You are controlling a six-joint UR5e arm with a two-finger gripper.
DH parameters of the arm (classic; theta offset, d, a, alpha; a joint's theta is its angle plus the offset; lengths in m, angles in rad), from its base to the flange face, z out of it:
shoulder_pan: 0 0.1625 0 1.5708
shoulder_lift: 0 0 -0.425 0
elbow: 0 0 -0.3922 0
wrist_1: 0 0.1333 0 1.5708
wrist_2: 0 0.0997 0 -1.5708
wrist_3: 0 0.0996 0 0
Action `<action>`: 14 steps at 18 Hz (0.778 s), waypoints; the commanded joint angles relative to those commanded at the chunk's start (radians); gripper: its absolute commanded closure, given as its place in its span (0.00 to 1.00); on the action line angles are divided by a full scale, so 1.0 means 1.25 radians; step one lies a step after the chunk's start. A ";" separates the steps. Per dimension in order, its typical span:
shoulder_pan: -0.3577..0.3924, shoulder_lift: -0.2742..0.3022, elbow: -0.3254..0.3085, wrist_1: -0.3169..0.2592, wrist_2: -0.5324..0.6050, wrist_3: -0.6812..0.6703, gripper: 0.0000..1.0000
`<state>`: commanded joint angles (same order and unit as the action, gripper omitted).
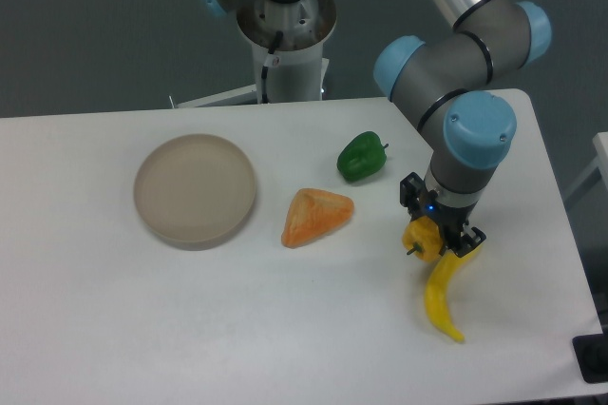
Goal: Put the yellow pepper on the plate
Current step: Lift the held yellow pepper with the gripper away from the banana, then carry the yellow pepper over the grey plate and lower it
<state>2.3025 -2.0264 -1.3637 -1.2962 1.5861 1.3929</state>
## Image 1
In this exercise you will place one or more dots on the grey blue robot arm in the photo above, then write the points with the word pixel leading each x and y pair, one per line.
pixel 439 88

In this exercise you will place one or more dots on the yellow chili pepper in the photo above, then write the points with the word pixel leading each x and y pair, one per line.
pixel 435 295

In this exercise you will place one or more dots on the beige round plate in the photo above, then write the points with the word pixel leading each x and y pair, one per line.
pixel 196 191

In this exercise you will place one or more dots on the black device at table edge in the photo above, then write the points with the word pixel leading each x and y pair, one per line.
pixel 591 355

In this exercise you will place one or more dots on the green bell pepper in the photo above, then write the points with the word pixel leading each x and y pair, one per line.
pixel 362 157

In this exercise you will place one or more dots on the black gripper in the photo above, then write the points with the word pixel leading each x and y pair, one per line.
pixel 448 209

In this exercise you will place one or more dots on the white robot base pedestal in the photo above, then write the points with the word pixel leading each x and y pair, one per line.
pixel 287 43

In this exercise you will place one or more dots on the orange triangular bread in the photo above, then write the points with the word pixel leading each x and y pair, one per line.
pixel 314 213

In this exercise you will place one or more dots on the yellow bell pepper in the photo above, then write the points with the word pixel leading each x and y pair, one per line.
pixel 422 239

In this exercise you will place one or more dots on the white furniture at right edge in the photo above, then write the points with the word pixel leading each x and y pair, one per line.
pixel 591 175

